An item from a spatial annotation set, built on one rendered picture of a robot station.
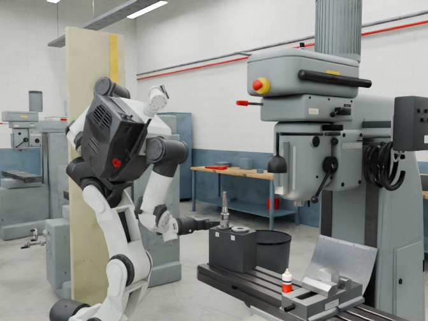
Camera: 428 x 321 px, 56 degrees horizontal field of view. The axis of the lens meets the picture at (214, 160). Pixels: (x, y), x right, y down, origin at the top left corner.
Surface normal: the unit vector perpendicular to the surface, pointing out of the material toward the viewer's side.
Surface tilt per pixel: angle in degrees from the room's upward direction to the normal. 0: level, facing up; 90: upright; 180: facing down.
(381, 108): 90
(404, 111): 90
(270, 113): 90
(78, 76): 90
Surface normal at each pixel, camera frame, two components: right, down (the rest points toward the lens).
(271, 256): 0.13, 0.14
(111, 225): -0.37, 0.48
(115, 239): -0.49, 0.06
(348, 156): 0.64, 0.06
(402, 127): -0.77, 0.04
